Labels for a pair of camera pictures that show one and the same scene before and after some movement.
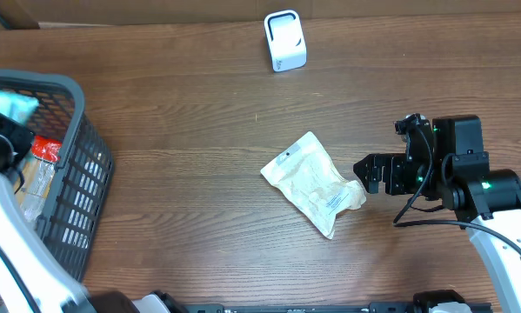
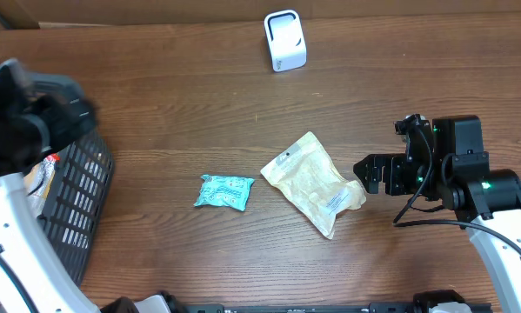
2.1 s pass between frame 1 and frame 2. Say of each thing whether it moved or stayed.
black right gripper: stayed
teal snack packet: moved
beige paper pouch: stayed
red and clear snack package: stayed
